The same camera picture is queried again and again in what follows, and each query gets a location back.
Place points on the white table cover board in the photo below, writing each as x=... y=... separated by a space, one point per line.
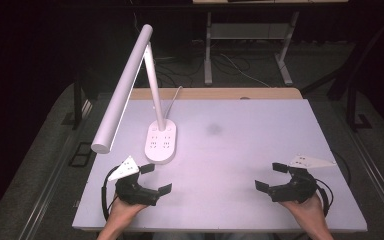
x=230 y=150

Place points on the person's left hand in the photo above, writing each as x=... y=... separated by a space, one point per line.
x=121 y=213

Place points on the black floor frame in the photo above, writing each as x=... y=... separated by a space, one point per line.
x=80 y=154

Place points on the person's right hand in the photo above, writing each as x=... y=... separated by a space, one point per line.
x=310 y=213

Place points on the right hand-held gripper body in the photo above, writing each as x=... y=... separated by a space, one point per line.
x=298 y=188

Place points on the grey metal desk frame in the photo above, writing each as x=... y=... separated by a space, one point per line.
x=248 y=31

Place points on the white desk lamp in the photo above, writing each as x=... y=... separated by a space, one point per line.
x=120 y=96

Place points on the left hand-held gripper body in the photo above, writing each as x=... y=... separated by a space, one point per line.
x=133 y=193

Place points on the black metal stand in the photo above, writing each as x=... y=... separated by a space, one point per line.
x=77 y=106
x=352 y=103

